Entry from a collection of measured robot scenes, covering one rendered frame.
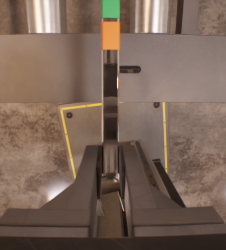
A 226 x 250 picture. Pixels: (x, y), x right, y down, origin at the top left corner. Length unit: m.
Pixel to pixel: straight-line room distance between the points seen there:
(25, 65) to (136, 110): 0.92
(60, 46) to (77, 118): 0.91
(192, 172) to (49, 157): 1.29
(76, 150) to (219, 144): 1.24
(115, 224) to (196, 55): 0.57
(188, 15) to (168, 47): 0.45
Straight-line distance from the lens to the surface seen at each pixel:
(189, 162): 1.76
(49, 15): 0.55
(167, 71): 0.26
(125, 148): 0.15
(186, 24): 0.70
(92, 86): 0.25
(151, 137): 1.19
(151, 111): 1.14
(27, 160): 1.75
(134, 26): 0.54
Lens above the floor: 1.41
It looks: 74 degrees down
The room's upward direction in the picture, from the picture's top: 177 degrees clockwise
